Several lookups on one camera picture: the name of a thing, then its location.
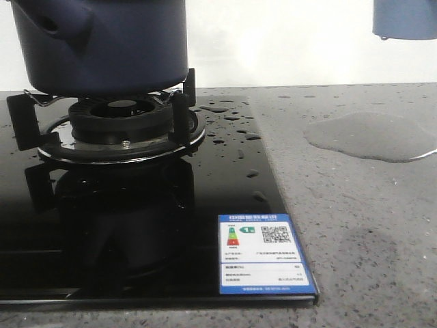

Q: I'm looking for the dark blue pot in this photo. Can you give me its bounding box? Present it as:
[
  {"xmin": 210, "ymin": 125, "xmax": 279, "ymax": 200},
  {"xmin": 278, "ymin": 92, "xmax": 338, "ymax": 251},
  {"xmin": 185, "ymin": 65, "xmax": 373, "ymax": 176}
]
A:
[{"xmin": 11, "ymin": 1, "xmax": 188, "ymax": 96}]

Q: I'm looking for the light blue ribbed cup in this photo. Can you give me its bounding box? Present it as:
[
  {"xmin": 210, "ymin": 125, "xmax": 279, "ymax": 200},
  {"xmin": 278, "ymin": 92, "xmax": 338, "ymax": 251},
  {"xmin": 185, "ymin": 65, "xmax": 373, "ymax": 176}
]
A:
[{"xmin": 373, "ymin": 0, "xmax": 436, "ymax": 40}]

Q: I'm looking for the black pot support grate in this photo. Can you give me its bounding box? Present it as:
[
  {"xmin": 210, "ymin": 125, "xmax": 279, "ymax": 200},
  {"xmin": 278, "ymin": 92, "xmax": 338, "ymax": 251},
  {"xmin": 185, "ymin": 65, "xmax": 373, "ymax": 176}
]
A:
[{"xmin": 7, "ymin": 69, "xmax": 196, "ymax": 150}]

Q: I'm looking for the blue energy label sticker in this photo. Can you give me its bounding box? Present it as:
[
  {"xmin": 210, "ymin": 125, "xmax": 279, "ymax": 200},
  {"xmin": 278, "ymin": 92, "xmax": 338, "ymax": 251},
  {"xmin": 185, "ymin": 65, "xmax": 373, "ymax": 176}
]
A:
[{"xmin": 218, "ymin": 213, "xmax": 318, "ymax": 296}]

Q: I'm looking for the black round gas burner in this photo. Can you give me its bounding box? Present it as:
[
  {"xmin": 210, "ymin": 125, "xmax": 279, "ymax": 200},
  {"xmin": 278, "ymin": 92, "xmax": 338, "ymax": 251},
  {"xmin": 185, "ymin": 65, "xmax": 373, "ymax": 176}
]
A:
[{"xmin": 38, "ymin": 94, "xmax": 206, "ymax": 165}]

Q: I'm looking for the black glass gas stove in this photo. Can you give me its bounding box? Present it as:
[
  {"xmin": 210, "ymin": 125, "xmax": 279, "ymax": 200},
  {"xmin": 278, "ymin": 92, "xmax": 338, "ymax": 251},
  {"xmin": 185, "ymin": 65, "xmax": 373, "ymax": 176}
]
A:
[{"xmin": 1, "ymin": 96, "xmax": 320, "ymax": 310}]

